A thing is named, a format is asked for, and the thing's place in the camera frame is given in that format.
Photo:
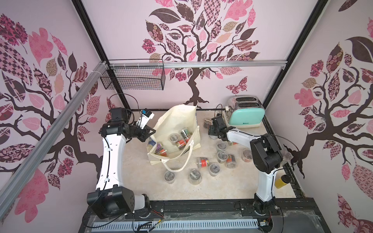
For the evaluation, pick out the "white slotted cable duct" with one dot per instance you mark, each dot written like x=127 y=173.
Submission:
x=176 y=226

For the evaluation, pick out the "mint green toaster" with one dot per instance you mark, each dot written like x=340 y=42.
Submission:
x=244 y=111

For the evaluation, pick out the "clear seed jar grey lid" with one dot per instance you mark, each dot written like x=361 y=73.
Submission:
x=169 y=177

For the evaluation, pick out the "green label seed jar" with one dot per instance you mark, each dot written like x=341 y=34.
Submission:
x=185 y=133

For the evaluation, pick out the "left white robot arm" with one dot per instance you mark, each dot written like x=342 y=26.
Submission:
x=111 y=198

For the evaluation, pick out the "pink label seed jar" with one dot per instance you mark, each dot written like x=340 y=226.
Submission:
x=247 y=156

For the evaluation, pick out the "clear seed jar dark lid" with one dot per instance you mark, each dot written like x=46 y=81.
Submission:
x=214 y=169

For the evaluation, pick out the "red label seed jar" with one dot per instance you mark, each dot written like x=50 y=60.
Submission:
x=180 y=144

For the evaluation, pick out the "cream canvas tote bag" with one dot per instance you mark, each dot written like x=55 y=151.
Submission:
x=173 y=121

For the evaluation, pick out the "purple label small jar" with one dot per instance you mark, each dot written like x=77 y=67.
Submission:
x=159 y=147

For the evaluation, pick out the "black wire basket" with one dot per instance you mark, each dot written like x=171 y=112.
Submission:
x=135 y=74

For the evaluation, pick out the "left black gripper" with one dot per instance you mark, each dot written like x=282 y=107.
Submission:
x=144 y=136

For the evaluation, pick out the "black base frame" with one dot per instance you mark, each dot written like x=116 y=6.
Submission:
x=299 y=215

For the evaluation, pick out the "aluminium rail left wall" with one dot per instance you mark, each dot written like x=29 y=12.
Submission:
x=22 y=175

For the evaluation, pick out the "yellow label seed jar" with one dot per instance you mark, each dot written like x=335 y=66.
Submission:
x=282 y=181

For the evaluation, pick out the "clear seed jar striped lid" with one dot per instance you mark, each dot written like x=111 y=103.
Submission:
x=195 y=177

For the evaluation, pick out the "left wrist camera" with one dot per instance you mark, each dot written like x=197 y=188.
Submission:
x=145 y=116

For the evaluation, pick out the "silver tin can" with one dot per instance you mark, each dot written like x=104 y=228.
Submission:
x=173 y=138

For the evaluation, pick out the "aluminium rail wall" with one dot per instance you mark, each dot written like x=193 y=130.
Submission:
x=22 y=175
x=206 y=64

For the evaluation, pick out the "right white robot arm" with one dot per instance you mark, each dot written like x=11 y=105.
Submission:
x=267 y=158

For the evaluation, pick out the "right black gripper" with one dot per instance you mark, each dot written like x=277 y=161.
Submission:
x=215 y=128

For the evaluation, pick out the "aluminium rail back wall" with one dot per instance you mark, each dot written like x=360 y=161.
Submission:
x=206 y=64

